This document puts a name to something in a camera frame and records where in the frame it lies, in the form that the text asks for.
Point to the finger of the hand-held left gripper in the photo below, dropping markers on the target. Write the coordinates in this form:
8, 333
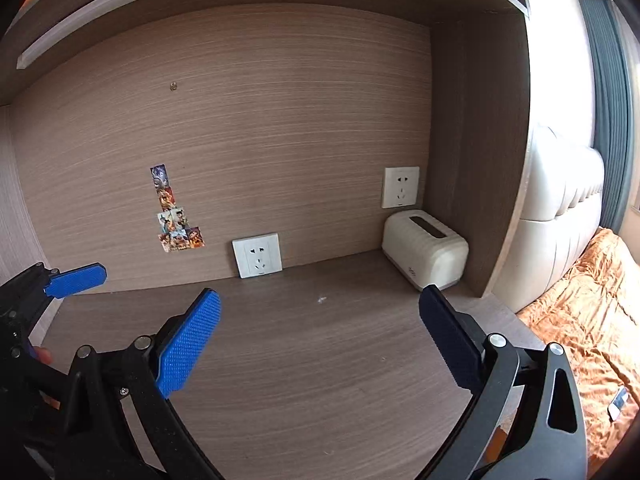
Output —
75, 280

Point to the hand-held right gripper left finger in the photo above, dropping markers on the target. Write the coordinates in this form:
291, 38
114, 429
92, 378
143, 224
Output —
190, 345

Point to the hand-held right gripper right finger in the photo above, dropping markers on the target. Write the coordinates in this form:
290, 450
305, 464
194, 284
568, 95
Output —
450, 345

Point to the person's left hand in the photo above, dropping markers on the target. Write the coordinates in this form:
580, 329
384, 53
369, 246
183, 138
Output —
45, 356

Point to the cream tissue box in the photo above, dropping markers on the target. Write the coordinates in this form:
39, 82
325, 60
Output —
425, 250

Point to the colourful sticker strip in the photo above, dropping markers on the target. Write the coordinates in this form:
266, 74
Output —
172, 220

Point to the orange blanket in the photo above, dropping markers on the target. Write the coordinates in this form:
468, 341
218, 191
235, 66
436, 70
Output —
590, 320

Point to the white padded headboard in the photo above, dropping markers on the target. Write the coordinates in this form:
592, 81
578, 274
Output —
560, 220

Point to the smartphone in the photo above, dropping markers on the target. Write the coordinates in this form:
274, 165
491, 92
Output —
618, 404

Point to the grey-blue curtain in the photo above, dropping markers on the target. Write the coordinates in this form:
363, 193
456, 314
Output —
607, 110

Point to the white shelf board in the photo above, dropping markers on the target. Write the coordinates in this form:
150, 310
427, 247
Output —
200, 0

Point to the white wall socket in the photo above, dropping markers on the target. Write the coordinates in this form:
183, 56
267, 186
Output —
257, 255
400, 187

